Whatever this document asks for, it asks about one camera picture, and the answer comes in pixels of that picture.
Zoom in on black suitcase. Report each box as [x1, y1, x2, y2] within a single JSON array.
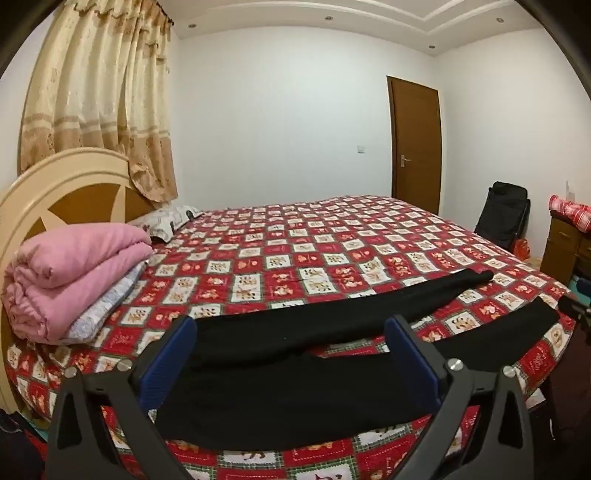
[[475, 181, 531, 252]]

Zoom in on black pants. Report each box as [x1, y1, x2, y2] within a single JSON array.
[[157, 268, 559, 450]]

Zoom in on folded pink blanket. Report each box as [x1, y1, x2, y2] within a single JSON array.
[[2, 224, 154, 344]]

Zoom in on cream and brown headboard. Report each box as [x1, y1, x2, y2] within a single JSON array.
[[0, 148, 158, 407]]

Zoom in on brown wooden door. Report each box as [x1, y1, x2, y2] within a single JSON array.
[[387, 75, 441, 216]]

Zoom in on folded grey floral blanket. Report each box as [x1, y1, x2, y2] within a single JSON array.
[[65, 261, 148, 346]]

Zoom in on dark bag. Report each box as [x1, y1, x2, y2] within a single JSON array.
[[0, 408, 47, 480]]

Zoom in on red patterned bedspread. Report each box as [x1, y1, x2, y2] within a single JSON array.
[[7, 195, 575, 480]]

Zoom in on brown wooden cabinet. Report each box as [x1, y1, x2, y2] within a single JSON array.
[[540, 210, 591, 287]]

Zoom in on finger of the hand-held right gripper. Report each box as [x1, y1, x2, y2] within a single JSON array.
[[558, 295, 591, 326]]

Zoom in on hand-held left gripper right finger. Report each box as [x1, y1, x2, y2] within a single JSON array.
[[384, 315, 536, 480]]

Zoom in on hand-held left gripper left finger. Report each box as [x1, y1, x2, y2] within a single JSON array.
[[44, 315, 199, 480]]

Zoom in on white patterned pillow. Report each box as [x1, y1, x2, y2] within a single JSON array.
[[128, 204, 204, 243]]

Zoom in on beige floral curtain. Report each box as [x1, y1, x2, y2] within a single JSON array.
[[18, 0, 178, 206]]

